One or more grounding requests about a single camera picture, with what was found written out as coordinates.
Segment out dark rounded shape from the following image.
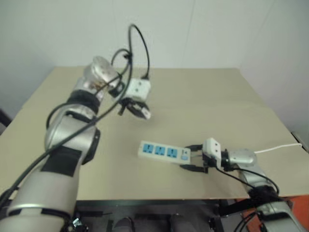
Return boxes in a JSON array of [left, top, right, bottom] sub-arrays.
[[113, 217, 136, 232]]

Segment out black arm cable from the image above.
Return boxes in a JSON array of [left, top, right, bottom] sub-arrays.
[[0, 23, 151, 211], [213, 166, 281, 197]]

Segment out white power strip cable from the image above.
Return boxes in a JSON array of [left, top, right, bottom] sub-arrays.
[[254, 143, 303, 154]]

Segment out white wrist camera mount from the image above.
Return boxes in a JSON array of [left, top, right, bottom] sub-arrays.
[[202, 137, 222, 160], [125, 78, 152, 102]]

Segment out black object at room edge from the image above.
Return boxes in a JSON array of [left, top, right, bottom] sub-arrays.
[[0, 108, 14, 130]]

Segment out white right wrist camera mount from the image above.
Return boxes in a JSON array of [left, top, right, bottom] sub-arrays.
[[202, 137, 222, 160]]

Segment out white power strip blue outlets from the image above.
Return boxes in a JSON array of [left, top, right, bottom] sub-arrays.
[[138, 141, 192, 165]]

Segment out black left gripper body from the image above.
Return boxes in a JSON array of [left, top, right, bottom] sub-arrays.
[[120, 97, 147, 109]]

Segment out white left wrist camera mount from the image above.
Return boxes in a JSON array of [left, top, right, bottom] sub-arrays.
[[125, 78, 152, 102]]

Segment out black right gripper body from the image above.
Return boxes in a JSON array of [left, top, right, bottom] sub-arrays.
[[202, 151, 217, 174]]

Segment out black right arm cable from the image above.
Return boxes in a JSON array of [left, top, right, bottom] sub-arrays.
[[213, 166, 281, 197]]

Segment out black table frame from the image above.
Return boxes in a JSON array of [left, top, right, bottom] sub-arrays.
[[75, 198, 252, 232]]

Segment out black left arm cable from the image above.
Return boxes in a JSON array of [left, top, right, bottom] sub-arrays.
[[0, 23, 151, 211]]

